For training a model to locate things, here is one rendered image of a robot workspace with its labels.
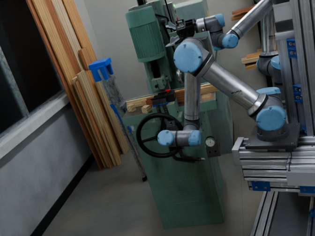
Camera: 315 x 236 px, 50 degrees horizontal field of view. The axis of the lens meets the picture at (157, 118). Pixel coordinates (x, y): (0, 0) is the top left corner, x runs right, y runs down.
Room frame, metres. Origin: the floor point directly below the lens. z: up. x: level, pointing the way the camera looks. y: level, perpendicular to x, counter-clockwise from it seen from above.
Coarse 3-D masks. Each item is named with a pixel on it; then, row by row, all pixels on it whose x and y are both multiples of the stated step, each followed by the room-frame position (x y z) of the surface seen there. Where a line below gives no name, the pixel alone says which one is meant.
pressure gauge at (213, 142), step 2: (208, 136) 1.88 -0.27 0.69; (210, 136) 1.87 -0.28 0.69; (212, 136) 1.88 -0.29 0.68; (206, 138) 1.87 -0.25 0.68; (208, 138) 1.86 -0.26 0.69; (210, 138) 1.85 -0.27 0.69; (212, 138) 1.85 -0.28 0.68; (214, 138) 1.87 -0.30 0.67; (206, 140) 1.86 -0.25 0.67; (208, 140) 1.86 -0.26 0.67; (210, 140) 1.86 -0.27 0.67; (212, 140) 1.85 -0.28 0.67; (214, 140) 1.85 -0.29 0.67; (206, 142) 1.86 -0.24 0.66; (208, 142) 1.86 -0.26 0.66; (210, 142) 1.86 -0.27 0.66; (212, 142) 1.85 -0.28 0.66; (214, 142) 1.85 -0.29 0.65; (206, 144) 1.86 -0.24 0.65; (208, 144) 1.86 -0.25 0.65; (210, 144) 1.86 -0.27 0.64; (212, 144) 1.85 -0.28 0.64; (214, 144) 1.85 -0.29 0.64; (208, 146) 1.86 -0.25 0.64; (210, 146) 1.86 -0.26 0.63; (212, 146) 1.85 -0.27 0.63
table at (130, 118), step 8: (200, 96) 2.03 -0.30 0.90; (216, 96) 2.02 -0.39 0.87; (200, 104) 1.92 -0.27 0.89; (208, 104) 1.91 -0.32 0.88; (216, 104) 1.90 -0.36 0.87; (128, 112) 2.13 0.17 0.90; (136, 112) 2.08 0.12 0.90; (152, 112) 2.00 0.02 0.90; (128, 120) 2.04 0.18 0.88; (136, 120) 2.02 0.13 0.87; (152, 120) 2.00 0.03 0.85
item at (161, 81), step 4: (160, 76) 2.14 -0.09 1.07; (164, 76) 2.18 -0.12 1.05; (152, 80) 2.10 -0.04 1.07; (156, 80) 2.09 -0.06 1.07; (160, 80) 2.09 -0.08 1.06; (164, 80) 2.15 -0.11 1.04; (152, 84) 2.10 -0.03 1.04; (156, 84) 2.09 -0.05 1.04; (160, 84) 2.09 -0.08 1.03; (164, 84) 2.10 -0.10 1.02; (156, 88) 2.10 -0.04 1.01; (160, 88) 2.09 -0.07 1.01
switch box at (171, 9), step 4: (164, 4) 2.38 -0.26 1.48; (168, 4) 2.37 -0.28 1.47; (172, 4) 2.38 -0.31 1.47; (164, 8) 2.38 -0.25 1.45; (172, 8) 2.36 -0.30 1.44; (172, 12) 2.36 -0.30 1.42; (168, 16) 2.37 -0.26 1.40; (172, 16) 2.36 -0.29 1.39; (176, 16) 2.42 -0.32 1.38; (172, 20) 2.37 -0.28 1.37; (176, 20) 2.37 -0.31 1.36
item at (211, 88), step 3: (204, 87) 2.07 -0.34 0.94; (207, 87) 2.06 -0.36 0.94; (210, 87) 2.05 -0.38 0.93; (213, 87) 2.05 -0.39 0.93; (201, 90) 2.07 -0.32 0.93; (204, 90) 2.06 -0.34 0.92; (207, 90) 2.06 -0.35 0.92; (210, 90) 2.05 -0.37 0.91; (213, 90) 2.05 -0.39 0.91; (216, 90) 2.04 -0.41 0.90; (219, 90) 2.04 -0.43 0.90; (201, 93) 2.07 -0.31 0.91; (204, 93) 2.06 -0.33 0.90; (144, 99) 2.18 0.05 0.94; (141, 102) 2.17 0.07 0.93; (144, 102) 2.16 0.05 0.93
